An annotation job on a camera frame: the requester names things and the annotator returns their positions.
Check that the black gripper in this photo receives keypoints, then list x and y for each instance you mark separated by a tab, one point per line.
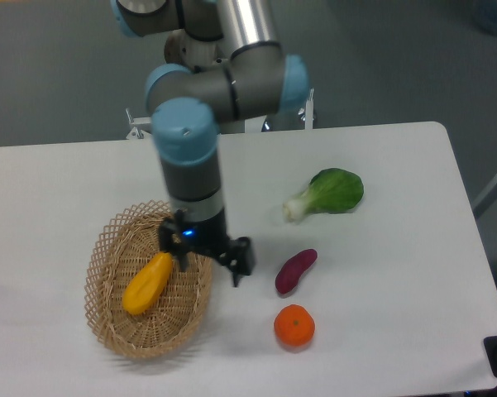
178	236

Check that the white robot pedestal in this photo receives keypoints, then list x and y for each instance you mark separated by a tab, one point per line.
182	49

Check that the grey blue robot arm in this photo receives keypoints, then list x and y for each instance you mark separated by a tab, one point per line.
231	68

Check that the yellow mango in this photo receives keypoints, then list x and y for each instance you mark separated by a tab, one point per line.
148	284

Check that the woven wicker basket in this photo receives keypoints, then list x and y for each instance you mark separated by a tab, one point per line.
123	248

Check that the purple sweet potato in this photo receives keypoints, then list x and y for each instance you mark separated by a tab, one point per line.
293	269

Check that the orange mandarin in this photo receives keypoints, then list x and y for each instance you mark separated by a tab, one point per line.
294	326

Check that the green bok choy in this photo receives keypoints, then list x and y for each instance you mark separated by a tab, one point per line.
332	190

